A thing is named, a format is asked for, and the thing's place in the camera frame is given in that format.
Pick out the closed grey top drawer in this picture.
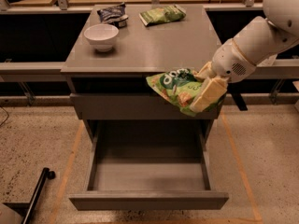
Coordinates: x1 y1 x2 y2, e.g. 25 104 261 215
70 93 221 120

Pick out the open grey middle drawer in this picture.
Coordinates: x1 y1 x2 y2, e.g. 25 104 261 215
69 119 229 210

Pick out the grey metal rail shelf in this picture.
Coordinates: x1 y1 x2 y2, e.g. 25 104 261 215
0 59 299 82

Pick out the white ceramic bowl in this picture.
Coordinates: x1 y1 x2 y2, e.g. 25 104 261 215
84 24 119 52

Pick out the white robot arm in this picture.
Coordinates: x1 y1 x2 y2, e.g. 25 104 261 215
190 0 299 113

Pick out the black cable on floor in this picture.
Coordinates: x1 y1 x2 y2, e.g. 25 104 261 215
0 105 10 128

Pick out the small dark can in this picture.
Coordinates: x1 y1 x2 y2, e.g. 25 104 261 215
112 15 129 28

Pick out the grey drawer cabinet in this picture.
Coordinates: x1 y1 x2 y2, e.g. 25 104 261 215
61 4 221 140

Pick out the black stand leg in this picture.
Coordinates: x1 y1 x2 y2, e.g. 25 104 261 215
2 167 56 224

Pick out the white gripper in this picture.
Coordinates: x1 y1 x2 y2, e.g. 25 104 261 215
190 38 256 113

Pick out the clear sanitizer pump bottle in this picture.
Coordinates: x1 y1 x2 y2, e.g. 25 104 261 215
258 54 277 66

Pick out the green dang rice chip bag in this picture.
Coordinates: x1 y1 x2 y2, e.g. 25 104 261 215
145 67 226 118

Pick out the dark blue snack bag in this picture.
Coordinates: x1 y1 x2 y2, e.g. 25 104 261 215
97 3 126 23

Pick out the green snack bag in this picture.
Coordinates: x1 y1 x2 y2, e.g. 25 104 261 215
139 5 186 26

